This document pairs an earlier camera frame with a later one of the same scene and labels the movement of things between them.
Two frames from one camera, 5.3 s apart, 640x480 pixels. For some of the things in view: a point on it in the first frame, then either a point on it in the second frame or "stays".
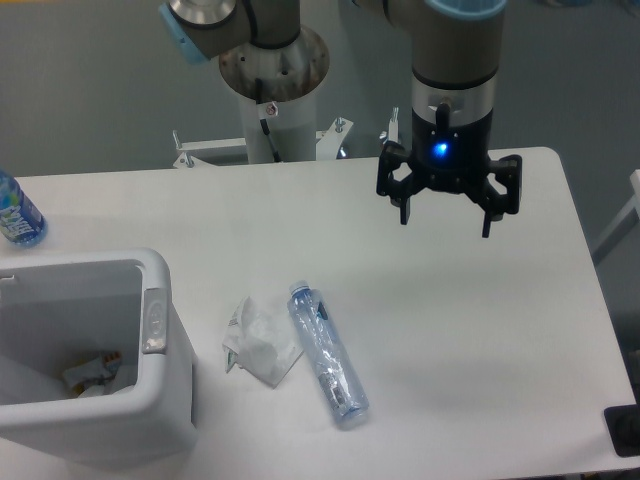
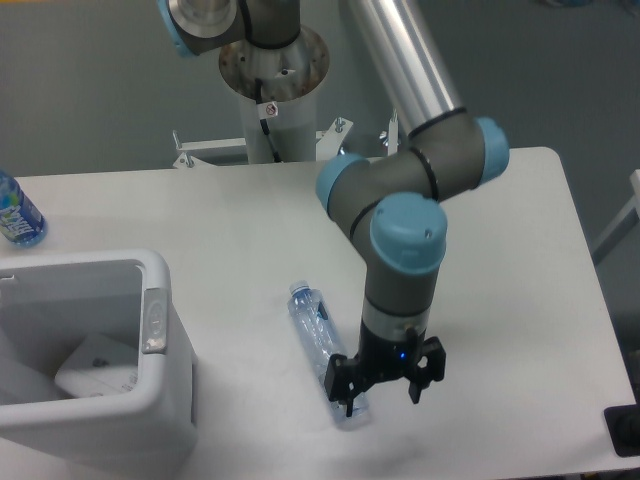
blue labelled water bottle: (20, 222) stays
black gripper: (450, 145) -> (379, 360)
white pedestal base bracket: (327, 141) stays
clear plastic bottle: (330, 355) stays
